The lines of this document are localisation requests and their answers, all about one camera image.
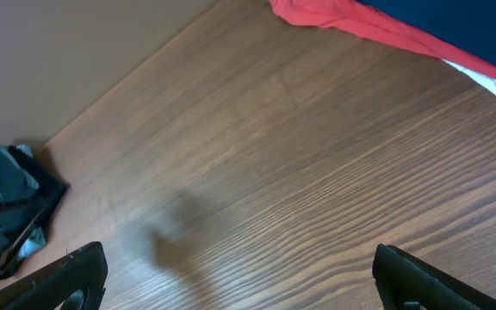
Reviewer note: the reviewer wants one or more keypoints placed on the black t-shirt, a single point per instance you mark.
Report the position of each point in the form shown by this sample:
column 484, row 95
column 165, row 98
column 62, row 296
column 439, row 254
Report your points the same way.
column 28, row 197

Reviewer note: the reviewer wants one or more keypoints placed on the red garment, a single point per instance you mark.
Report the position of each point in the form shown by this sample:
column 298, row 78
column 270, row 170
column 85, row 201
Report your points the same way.
column 368, row 23

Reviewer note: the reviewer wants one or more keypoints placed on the navy blue garment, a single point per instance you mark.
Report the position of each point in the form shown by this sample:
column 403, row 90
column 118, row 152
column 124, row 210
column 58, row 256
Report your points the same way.
column 467, row 24

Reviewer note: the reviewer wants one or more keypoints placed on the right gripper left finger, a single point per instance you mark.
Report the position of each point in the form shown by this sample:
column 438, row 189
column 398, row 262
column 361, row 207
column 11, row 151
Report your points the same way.
column 75, row 281

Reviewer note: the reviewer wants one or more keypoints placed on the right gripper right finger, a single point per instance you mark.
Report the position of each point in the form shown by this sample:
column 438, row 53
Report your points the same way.
column 406, row 282

